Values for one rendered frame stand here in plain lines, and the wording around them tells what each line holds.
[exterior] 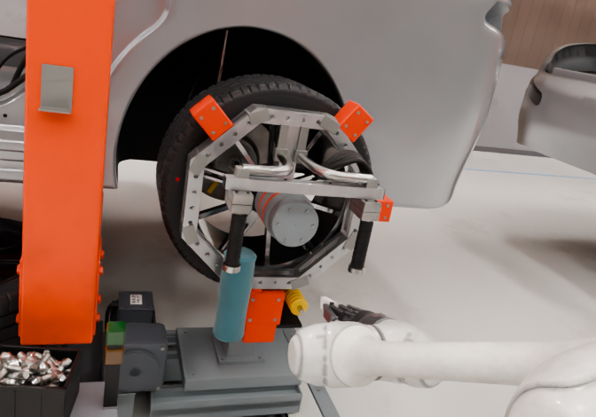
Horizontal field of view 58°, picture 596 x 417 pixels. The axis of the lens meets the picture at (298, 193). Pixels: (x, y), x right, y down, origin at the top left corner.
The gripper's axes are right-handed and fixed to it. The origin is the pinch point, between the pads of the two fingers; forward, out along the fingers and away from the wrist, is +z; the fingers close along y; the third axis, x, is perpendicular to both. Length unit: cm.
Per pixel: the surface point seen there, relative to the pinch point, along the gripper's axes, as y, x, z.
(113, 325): 50, 3, 5
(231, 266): 23.1, -8.6, 8.0
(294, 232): 5.3, -16.6, 12.3
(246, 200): 21.9, -25.1, 3.7
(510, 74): -531, -180, 484
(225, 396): 9, 44, 50
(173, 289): 8, 33, 148
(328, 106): -9, -51, 25
